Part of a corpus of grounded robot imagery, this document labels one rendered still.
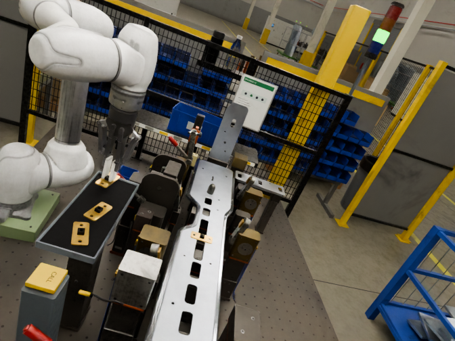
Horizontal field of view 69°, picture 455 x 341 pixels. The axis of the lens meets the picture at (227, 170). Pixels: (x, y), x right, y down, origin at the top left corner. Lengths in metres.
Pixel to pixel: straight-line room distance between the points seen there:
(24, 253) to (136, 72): 0.91
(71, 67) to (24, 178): 0.78
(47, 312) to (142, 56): 0.61
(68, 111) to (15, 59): 2.00
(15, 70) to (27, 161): 2.08
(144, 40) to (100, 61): 0.13
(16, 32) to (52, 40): 2.62
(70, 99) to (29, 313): 0.88
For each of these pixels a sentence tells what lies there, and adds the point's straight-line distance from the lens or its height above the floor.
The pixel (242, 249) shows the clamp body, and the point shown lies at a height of 0.98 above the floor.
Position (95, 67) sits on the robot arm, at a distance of 0.82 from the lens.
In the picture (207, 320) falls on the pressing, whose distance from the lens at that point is 1.03.
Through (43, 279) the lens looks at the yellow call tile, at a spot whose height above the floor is 1.16.
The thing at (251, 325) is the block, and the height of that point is 1.03.
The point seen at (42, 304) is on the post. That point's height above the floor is 1.12.
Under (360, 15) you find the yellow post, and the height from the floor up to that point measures 1.96.
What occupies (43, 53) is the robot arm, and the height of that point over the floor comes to 1.56.
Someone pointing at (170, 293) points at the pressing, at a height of 1.00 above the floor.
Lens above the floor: 1.77
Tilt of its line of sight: 25 degrees down
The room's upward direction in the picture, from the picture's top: 22 degrees clockwise
